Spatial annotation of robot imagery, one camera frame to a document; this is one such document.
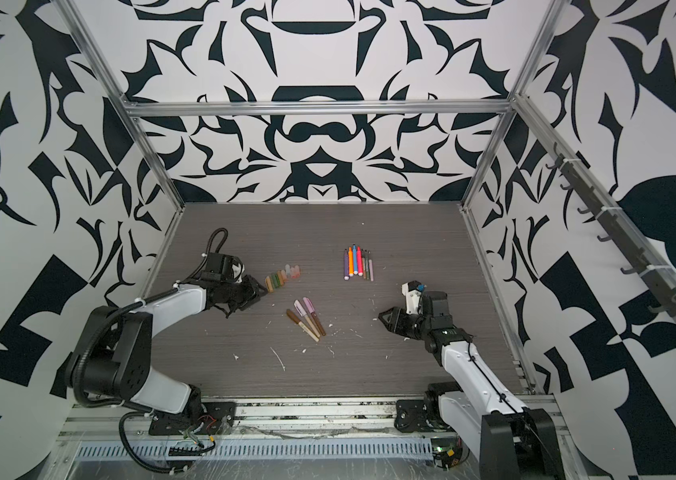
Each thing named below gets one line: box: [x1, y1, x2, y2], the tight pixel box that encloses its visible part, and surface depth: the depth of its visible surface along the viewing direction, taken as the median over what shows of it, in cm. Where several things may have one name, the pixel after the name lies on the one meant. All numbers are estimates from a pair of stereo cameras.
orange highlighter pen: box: [348, 246, 354, 277], surface depth 104 cm
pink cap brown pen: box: [302, 297, 326, 337], surface depth 93 cm
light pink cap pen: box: [293, 299, 321, 338], surface depth 93 cm
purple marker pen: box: [343, 248, 351, 281], surface depth 104 cm
